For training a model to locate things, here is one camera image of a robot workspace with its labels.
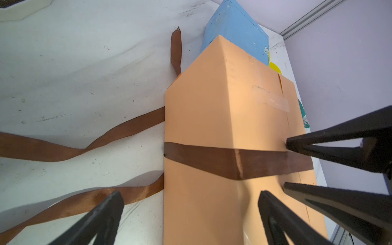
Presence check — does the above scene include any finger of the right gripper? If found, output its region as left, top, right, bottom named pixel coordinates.
left=286, top=106, right=392, bottom=173
left=283, top=182, right=392, bottom=245

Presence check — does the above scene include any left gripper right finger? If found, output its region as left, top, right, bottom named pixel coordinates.
left=258, top=191, right=331, bottom=245

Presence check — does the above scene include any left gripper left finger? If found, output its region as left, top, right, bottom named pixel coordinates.
left=51, top=191, right=124, bottom=245

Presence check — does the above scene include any brown ribbon bow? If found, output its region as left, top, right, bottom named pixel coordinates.
left=0, top=27, right=314, bottom=245

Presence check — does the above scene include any yellow ribbon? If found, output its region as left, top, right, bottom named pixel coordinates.
left=268, top=54, right=281, bottom=74

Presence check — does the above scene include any tan gift box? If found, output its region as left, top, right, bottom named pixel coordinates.
left=163, top=36, right=327, bottom=245

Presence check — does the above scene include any light blue gift box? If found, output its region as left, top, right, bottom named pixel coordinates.
left=201, top=0, right=270, bottom=65

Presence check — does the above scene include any potted green plant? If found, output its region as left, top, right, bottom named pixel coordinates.
left=1, top=0, right=52, bottom=22

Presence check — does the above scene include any aluminium frame rail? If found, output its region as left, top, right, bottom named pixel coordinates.
left=280, top=0, right=345, bottom=40

